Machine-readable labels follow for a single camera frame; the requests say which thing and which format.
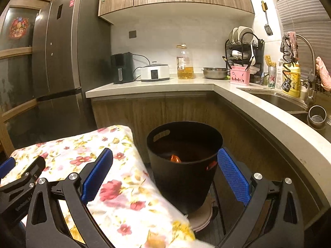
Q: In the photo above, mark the black dish rack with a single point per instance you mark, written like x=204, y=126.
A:
x=260, y=54

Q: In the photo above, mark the floral blanket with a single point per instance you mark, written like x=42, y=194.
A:
x=77, y=149

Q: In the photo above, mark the pink utensil holder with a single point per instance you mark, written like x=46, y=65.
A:
x=240, y=77

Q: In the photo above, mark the beer can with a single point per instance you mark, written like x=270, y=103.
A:
x=272, y=78

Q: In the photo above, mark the cooking oil bottle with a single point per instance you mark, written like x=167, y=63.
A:
x=185, y=69

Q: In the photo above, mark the grey refrigerator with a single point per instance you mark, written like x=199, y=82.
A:
x=72, y=56

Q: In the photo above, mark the window blinds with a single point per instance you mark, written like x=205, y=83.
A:
x=305, y=13

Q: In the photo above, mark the white ladle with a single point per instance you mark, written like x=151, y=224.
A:
x=252, y=60

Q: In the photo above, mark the white bottle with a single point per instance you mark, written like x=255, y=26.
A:
x=278, y=75

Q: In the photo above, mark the pink cloth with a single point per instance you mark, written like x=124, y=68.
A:
x=323, y=73

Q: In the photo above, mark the wooden glass panel door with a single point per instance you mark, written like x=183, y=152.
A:
x=15, y=52

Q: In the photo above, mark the black trash bin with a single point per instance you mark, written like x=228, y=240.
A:
x=181, y=183

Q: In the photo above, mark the red patterned plastic bag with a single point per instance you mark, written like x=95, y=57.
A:
x=175, y=159

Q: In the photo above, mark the round beige stand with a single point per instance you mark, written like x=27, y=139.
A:
x=204, y=219

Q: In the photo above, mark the black air fryer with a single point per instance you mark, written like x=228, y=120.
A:
x=121, y=67

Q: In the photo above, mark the white plate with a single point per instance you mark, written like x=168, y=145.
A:
x=245, y=32
x=234, y=35

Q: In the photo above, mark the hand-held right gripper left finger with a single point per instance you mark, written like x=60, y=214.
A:
x=98, y=175

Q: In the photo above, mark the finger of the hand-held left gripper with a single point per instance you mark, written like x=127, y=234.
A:
x=33, y=168
x=6, y=166

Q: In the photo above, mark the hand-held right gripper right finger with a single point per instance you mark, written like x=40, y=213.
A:
x=232, y=175

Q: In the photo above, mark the steel pot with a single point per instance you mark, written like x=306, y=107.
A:
x=214, y=73

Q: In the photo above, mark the steel kitchen faucet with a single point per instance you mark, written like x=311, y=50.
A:
x=309, y=49

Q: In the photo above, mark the red floral door decoration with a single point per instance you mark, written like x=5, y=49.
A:
x=18, y=28

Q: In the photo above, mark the dark pink rag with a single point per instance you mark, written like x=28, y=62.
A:
x=292, y=44

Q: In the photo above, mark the steel sink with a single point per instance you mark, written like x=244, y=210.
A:
x=279, y=100

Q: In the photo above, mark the hanging metal spatula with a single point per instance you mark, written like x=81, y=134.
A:
x=268, y=30

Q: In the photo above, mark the white bowl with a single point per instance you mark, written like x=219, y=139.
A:
x=237, y=53

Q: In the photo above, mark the white rice cooker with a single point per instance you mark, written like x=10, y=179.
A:
x=155, y=72

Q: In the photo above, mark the steel cup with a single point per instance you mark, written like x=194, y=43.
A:
x=316, y=118

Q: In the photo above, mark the dark wall socket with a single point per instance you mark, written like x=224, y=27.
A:
x=132, y=34

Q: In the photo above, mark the yellow detergent bottle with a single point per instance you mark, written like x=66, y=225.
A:
x=294, y=82

